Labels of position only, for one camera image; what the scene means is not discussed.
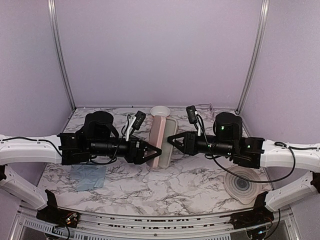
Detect aluminium frame post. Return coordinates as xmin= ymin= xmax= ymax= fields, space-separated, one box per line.
xmin=47 ymin=0 xmax=77 ymax=112
xmin=235 ymin=0 xmax=270 ymax=115

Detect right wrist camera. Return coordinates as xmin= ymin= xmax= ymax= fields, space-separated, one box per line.
xmin=186 ymin=105 xmax=202 ymax=136

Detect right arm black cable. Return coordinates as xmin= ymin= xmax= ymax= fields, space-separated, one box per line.
xmin=196 ymin=112 xmax=320 ymax=185

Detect front aluminium rail base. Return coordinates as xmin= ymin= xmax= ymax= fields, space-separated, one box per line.
xmin=7 ymin=202 xmax=301 ymax=240

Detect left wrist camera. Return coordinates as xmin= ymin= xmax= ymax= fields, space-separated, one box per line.
xmin=125 ymin=110 xmax=146 ymax=142

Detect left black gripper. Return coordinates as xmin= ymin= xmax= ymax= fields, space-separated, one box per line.
xmin=89 ymin=134 xmax=162 ymax=165

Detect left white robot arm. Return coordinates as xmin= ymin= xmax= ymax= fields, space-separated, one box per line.
xmin=0 ymin=111 xmax=162 ymax=228

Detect light blue cleaning cloth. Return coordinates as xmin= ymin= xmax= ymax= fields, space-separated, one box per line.
xmin=70 ymin=165 xmax=106 ymax=192

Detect right aluminium frame post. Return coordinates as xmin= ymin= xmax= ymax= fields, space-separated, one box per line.
xmin=235 ymin=0 xmax=270 ymax=115

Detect left aluminium frame post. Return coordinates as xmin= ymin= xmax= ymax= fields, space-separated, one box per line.
xmin=47 ymin=0 xmax=77 ymax=112

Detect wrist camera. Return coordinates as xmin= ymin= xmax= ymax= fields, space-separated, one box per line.
xmin=186 ymin=105 xmax=202 ymax=136
xmin=125 ymin=110 xmax=146 ymax=142

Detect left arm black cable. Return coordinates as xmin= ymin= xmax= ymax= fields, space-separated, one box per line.
xmin=0 ymin=113 xmax=133 ymax=166

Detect pink hard glasses case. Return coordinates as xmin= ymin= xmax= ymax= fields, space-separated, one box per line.
xmin=147 ymin=115 xmax=179 ymax=169

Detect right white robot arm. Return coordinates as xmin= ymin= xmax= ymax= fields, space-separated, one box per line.
xmin=167 ymin=107 xmax=320 ymax=230

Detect grey swirl ceramic plate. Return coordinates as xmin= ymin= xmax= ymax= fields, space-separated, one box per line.
xmin=224 ymin=166 xmax=262 ymax=205

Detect orange white bowl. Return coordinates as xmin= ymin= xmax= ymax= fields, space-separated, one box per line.
xmin=150 ymin=105 xmax=171 ymax=118

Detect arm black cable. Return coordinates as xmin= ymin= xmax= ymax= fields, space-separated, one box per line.
xmin=0 ymin=113 xmax=133 ymax=166
xmin=196 ymin=112 xmax=320 ymax=185

